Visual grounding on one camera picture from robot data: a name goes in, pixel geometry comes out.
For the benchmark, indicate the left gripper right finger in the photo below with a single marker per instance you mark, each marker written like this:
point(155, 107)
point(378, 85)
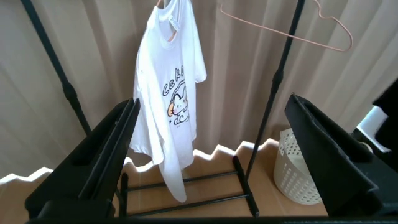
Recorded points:
point(348, 180)

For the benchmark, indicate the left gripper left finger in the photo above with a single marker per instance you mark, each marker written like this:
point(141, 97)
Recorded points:
point(93, 174)

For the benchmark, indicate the black garment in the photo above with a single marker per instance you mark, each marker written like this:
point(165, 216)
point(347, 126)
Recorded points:
point(390, 118)

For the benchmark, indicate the white printed t-shirt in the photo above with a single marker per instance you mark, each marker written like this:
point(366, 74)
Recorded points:
point(155, 93)

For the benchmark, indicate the pink clothes hanger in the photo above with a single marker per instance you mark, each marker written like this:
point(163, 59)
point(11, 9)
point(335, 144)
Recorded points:
point(172, 36)
point(345, 28)

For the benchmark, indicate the white laundry basket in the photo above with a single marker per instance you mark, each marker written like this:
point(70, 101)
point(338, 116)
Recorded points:
point(289, 174)

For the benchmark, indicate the black clothes rack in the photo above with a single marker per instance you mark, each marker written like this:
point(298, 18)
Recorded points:
point(276, 81)

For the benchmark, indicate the beige curtain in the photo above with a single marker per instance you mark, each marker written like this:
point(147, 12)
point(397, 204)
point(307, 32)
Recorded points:
point(236, 93)

